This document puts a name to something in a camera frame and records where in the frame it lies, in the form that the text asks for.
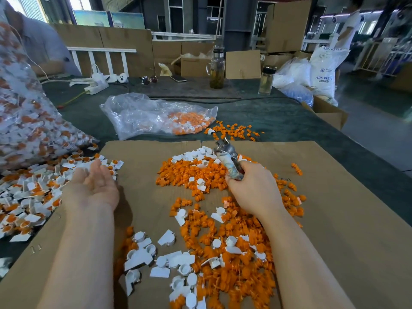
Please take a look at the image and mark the person's left hand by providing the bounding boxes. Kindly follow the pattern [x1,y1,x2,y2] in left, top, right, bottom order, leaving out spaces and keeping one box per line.
[62,158,121,213]

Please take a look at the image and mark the person's right hand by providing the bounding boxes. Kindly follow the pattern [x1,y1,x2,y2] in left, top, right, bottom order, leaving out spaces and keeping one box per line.
[225,161,285,218]

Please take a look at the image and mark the silver red-handled pliers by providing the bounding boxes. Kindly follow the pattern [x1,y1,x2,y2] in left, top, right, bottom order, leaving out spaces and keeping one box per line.
[214,133,245,182]

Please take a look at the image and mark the pile of assembled white-orange parts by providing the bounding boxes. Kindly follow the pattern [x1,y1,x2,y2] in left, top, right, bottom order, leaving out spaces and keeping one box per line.
[0,145,124,281]

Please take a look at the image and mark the pile of orange and white parts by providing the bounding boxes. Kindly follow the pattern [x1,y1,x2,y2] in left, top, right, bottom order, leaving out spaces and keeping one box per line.
[115,146,307,309]

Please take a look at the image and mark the person's left forearm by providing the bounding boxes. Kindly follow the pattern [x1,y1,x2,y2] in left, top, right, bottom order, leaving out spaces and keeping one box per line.
[37,204,117,309]

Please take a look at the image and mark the person's right forearm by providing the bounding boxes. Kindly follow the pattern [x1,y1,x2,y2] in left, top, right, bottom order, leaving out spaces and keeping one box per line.
[261,208,358,309]

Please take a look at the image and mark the scatter of orange offcuts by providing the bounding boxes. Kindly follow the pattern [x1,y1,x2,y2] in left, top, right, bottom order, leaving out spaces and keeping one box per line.
[206,121,265,141]

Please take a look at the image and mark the small clear plastic bag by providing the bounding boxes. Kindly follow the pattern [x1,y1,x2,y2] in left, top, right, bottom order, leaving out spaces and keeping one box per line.
[100,93,219,140]

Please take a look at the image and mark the large clear bag of seals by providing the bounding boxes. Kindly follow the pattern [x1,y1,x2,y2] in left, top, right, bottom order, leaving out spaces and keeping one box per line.
[0,19,99,174]

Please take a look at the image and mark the brown cardboard sheet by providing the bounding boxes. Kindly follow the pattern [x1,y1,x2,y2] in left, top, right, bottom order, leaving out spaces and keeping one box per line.
[0,140,203,309]
[200,139,412,309]

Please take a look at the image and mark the open brown cardboard box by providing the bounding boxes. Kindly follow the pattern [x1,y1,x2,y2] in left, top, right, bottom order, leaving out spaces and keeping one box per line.
[301,95,348,130]

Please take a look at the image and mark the white power strip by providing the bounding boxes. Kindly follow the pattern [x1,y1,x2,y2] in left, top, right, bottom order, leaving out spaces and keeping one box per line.
[69,73,129,95]

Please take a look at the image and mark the glass bottle with black lid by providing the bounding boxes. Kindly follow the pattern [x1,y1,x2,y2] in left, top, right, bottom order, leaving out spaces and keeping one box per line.
[259,66,277,95]

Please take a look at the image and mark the clear blue plastic bag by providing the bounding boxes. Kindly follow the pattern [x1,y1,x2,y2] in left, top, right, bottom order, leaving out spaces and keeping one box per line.
[273,58,315,107]

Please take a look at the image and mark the flat brown cardboard panel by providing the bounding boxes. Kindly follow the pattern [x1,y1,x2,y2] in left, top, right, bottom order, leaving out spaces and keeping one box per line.
[226,50,262,80]

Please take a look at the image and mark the glass tea jar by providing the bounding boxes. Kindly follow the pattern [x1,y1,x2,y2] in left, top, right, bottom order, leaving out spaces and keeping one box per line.
[207,47,227,89]

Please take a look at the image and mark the open cardboard box with paper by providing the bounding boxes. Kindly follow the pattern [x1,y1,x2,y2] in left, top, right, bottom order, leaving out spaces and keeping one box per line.
[170,52,216,78]

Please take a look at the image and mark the white woven sack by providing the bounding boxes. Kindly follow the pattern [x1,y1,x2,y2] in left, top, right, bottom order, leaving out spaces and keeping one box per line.
[309,45,350,107]

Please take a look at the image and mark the row of upright cardboard sheets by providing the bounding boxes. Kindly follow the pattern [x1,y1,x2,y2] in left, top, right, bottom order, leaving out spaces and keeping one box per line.
[51,24,219,77]

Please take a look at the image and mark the tall brown cardboard box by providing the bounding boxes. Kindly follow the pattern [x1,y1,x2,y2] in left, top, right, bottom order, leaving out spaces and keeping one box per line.
[265,0,312,54]

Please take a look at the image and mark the dark steel pillar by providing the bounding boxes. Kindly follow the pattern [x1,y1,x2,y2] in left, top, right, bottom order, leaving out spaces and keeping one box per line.
[223,0,258,52]

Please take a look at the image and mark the white metal rack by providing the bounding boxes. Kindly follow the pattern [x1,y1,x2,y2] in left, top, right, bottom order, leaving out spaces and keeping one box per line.
[355,36,412,76]

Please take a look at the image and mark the white railing frame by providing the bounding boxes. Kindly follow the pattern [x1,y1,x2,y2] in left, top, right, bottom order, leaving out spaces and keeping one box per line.
[66,47,138,77]

